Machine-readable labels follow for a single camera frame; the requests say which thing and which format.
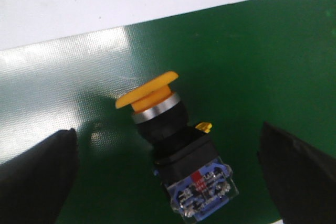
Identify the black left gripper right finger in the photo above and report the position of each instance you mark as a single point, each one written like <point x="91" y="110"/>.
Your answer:
<point x="299" y="177"/>

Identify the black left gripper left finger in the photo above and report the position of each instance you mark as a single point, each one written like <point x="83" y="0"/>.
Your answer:
<point x="36" y="183"/>

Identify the green conveyor belt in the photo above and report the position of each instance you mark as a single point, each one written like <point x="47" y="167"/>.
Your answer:
<point x="239" y="65"/>

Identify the yellow mushroom push button switch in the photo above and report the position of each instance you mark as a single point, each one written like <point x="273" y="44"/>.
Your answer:
<point x="192" y="173"/>

